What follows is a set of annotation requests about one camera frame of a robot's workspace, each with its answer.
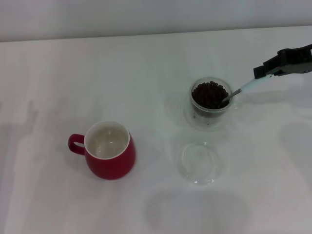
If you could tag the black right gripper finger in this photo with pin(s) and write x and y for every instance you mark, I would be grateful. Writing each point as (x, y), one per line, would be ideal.
(290, 62)

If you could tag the clear double-wall glass cup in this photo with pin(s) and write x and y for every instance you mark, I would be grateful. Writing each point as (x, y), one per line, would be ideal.
(207, 122)

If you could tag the clear round glass dish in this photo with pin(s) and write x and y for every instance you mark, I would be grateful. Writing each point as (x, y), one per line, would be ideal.
(198, 163)

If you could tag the red ceramic mug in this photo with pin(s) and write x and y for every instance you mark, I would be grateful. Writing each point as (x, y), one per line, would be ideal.
(109, 165)

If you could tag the pile of coffee beans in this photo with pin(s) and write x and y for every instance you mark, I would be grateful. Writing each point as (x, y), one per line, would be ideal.
(207, 96)

